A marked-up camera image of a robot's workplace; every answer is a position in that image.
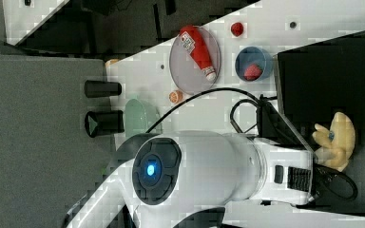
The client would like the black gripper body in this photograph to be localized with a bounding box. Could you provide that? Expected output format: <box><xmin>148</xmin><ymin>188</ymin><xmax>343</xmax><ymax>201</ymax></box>
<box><xmin>311</xmin><ymin>162</ymin><xmax>327</xmax><ymax>199</ymax></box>

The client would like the peeled plush banana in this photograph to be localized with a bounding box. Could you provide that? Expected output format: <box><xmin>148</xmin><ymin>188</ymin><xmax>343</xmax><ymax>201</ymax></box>
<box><xmin>312</xmin><ymin>112</ymin><xmax>355</xmax><ymax>172</ymax></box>

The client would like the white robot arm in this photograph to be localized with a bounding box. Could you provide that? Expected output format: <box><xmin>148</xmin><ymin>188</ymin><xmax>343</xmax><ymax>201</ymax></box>
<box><xmin>66</xmin><ymin>131</ymin><xmax>316</xmax><ymax>228</ymax></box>

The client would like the red strawberry in bowl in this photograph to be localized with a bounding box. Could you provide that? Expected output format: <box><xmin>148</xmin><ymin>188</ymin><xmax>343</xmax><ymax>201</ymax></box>
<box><xmin>243</xmin><ymin>64</ymin><xmax>262</xmax><ymax>81</ymax></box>

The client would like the blue bowl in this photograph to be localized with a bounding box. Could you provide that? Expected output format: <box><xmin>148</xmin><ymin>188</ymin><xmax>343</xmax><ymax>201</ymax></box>
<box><xmin>235</xmin><ymin>47</ymin><xmax>273</xmax><ymax>82</ymax></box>

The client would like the orange slice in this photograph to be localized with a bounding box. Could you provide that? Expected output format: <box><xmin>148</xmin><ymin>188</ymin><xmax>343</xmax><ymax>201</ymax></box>
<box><xmin>169</xmin><ymin>90</ymin><xmax>183</xmax><ymax>104</ymax></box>

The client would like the grey round plate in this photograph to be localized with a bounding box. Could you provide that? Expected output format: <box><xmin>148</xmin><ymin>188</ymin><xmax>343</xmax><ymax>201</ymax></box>
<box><xmin>169</xmin><ymin>26</ymin><xmax>221</xmax><ymax>95</ymax></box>

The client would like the red ketchup bottle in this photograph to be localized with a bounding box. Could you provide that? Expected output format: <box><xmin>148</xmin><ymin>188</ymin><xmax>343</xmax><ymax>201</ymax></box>
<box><xmin>179</xmin><ymin>25</ymin><xmax>216</xmax><ymax>81</ymax></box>

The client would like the green colander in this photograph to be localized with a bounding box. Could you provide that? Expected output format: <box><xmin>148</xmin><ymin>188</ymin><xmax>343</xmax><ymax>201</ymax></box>
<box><xmin>125</xmin><ymin>99</ymin><xmax>160</xmax><ymax>138</ymax></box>

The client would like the black cylinder cup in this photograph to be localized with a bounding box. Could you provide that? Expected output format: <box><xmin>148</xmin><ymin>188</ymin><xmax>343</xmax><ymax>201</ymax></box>
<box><xmin>85</xmin><ymin>110</ymin><xmax>125</xmax><ymax>138</ymax></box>
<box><xmin>84</xmin><ymin>81</ymin><xmax>122</xmax><ymax>98</ymax></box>

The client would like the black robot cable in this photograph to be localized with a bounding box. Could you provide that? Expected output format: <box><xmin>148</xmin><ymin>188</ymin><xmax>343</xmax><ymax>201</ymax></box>
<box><xmin>145</xmin><ymin>86</ymin><xmax>359</xmax><ymax>201</ymax></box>

